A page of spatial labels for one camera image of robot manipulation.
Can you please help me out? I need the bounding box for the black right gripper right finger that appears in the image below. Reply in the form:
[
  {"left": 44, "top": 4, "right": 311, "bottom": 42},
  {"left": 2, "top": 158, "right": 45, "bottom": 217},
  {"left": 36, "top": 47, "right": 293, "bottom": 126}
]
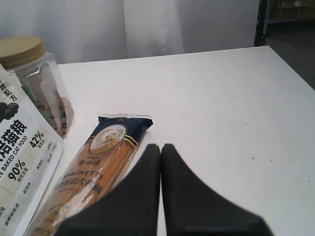
[{"left": 161, "top": 144, "right": 273, "bottom": 236}]

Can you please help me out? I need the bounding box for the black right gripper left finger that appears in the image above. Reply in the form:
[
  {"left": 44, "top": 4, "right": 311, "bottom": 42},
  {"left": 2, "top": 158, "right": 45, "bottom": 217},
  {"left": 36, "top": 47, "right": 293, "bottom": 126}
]
[{"left": 56, "top": 144, "right": 160, "bottom": 236}]

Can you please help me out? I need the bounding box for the white cat food pouch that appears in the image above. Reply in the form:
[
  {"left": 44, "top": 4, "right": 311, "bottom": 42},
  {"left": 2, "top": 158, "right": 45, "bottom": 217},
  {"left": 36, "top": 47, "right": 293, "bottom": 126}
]
[{"left": 0, "top": 67, "right": 64, "bottom": 236}]

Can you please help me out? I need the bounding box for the spaghetti package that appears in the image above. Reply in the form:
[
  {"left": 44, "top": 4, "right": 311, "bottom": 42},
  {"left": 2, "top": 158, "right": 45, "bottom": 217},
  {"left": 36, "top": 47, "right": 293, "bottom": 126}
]
[{"left": 25, "top": 114, "right": 153, "bottom": 236}]

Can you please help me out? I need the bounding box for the clear jar with gold lid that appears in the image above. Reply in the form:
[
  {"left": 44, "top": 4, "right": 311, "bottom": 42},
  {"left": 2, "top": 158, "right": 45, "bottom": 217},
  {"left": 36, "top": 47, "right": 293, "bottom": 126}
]
[{"left": 0, "top": 36, "right": 74, "bottom": 138}]

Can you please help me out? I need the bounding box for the dark metal rack frame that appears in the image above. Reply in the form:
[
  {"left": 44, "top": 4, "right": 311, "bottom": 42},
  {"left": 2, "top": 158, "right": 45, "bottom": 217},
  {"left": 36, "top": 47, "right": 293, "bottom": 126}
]
[{"left": 254, "top": 0, "right": 315, "bottom": 46}]

